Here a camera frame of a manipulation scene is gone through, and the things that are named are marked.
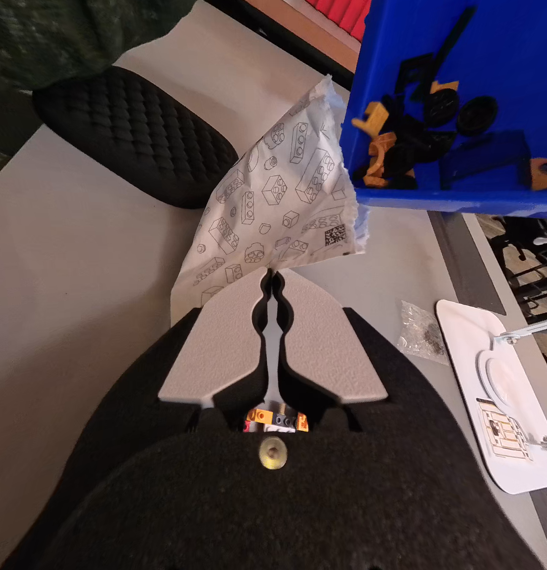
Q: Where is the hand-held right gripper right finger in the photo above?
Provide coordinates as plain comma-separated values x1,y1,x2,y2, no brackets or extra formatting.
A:
273,267,389,406

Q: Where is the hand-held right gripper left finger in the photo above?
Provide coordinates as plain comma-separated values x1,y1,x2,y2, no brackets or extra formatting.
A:
158,268,273,409

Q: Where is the white printed paper bag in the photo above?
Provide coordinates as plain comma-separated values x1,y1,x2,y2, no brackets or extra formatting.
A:
170,74,371,328

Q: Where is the blue plastic bin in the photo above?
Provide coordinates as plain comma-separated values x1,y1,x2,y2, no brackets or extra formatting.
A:
338,0,547,220

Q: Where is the yellow lego car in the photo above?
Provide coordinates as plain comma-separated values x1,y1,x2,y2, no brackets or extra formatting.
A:
242,406,310,435

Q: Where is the pile of loose lego pieces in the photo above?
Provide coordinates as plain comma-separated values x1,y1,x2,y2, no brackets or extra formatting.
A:
351,5,547,192

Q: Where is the clear plastic bag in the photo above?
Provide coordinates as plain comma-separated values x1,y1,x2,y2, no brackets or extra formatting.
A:
396,300,451,367

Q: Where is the small printed card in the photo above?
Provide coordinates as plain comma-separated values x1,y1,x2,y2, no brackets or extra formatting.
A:
475,397,535,462

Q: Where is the black office chair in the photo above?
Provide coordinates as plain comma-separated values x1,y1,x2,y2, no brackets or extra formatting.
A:
483,214,547,323

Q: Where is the black quilted pad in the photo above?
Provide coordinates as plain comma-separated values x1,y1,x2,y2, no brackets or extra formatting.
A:
32,66,239,210

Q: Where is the red plastic bin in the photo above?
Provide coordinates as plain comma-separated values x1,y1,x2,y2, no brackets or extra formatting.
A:
305,0,373,42

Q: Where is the person's dark knit sweater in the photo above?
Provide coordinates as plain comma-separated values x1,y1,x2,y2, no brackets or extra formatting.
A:
0,0,200,181

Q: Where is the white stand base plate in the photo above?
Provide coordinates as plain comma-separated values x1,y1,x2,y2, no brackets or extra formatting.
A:
435,298,547,496

